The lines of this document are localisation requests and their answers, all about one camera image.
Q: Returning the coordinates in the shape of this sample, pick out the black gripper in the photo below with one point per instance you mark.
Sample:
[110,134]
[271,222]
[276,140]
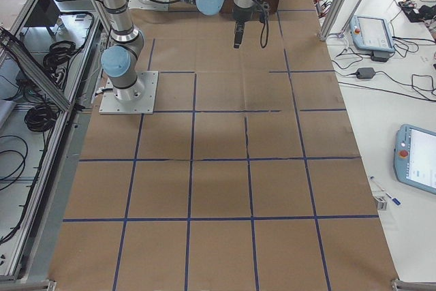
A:
[241,14]

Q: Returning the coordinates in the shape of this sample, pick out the upper teach pendant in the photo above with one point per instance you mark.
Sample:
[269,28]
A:
[371,33]

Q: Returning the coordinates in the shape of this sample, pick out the teach pendant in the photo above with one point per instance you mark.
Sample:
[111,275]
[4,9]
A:
[371,33]
[414,157]

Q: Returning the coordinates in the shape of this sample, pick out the black power brick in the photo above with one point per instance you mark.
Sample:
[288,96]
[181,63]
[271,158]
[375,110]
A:
[365,73]

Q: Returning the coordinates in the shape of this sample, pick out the brown paper table cover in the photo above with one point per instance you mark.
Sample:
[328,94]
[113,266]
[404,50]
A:
[246,177]

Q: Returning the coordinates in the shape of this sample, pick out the lower teach pendant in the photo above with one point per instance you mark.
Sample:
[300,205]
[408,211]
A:
[414,157]

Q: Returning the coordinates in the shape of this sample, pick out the small grey metal clip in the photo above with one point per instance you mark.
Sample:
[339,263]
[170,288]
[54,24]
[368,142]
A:
[380,203]

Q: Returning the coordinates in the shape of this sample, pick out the blue pen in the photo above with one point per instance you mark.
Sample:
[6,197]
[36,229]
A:
[395,200]

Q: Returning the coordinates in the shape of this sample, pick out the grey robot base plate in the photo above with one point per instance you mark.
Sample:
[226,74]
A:
[138,99]

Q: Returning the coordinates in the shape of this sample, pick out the aluminium side frame rail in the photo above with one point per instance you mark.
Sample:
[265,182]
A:
[47,48]

